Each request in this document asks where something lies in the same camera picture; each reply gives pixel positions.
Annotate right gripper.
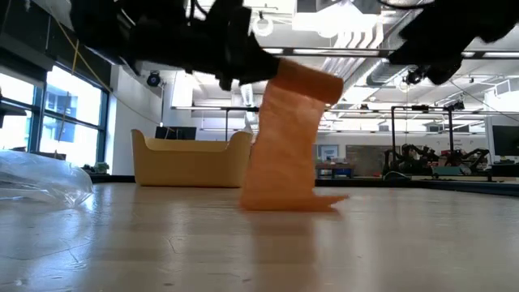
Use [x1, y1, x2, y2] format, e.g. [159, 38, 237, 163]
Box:
[388, 0, 487, 87]

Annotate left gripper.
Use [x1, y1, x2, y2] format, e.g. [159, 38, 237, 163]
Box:
[133, 0, 281, 92]

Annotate orange elastic bandage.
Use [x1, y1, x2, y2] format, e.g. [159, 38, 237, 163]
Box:
[238, 58, 350, 213]

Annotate clear plastic bag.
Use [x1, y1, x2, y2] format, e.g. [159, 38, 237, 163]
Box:
[0, 148, 94, 210]

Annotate black workstation stand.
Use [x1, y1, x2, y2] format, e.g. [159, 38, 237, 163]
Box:
[391, 103, 465, 163]
[172, 105, 263, 143]

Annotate black background robot arms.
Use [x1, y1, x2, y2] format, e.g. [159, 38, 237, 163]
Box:
[383, 144, 491, 176]

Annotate dark wide monitor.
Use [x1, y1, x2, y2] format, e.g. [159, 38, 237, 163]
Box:
[155, 126, 198, 141]

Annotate yellow plastic bin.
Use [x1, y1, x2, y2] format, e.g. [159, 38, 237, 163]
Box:
[131, 128, 253, 189]

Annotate black computer monitor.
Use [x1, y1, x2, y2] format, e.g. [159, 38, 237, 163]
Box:
[492, 124, 519, 157]

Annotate small potted plant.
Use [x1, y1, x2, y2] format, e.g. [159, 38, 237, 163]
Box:
[82, 161, 110, 174]

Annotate white cable coil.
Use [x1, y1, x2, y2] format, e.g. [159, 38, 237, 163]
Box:
[252, 11, 275, 37]

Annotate yellow hanging cord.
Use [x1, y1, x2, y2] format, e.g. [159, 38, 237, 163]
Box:
[50, 18, 111, 157]

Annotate window with dark frame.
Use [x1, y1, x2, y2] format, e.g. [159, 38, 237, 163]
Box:
[0, 64, 109, 165]

